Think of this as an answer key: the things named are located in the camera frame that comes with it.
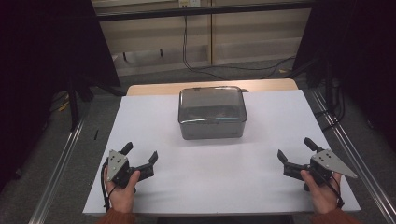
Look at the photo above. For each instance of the black curtain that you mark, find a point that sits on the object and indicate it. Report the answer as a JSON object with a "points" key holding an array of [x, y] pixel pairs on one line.
{"points": [[358, 46], [37, 62]]}

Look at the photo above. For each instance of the person's left hand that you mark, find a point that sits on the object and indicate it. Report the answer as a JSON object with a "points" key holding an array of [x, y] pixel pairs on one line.
{"points": [[121, 199]]}

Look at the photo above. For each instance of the black metal stand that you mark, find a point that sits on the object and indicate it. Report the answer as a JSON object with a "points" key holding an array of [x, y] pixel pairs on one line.
{"points": [[329, 90], [74, 105]]}

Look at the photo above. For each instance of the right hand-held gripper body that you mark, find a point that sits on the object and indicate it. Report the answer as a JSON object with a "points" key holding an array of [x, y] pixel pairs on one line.
{"points": [[330, 163]]}

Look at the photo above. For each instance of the metal floor rail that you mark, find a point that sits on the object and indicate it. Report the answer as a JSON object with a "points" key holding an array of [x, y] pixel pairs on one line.
{"points": [[56, 177], [358, 161]]}

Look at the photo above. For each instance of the person's right hand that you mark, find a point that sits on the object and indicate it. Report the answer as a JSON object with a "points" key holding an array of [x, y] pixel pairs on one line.
{"points": [[323, 197]]}

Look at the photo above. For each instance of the light wooden table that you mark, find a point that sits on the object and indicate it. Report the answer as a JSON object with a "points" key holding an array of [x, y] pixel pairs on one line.
{"points": [[155, 88]]}

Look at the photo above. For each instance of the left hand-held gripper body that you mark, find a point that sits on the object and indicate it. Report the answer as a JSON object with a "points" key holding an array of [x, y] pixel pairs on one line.
{"points": [[116, 163]]}

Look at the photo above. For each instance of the black horizontal frame bar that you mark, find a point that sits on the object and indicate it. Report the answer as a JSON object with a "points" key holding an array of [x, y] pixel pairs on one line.
{"points": [[202, 11]]}

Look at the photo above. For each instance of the white wall socket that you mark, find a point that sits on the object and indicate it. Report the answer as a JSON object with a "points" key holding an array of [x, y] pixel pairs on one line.
{"points": [[189, 3]]}

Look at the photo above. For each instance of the light wooden vertical strip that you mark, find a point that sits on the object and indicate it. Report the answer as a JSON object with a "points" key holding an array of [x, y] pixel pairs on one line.
{"points": [[213, 34]]}

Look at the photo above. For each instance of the small metal leg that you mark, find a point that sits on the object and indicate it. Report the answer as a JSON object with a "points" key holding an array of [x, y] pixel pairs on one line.
{"points": [[161, 52], [124, 56]]}

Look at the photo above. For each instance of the grey box with clear lid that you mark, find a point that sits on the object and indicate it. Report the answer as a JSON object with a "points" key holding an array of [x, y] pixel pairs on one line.
{"points": [[211, 130]]}

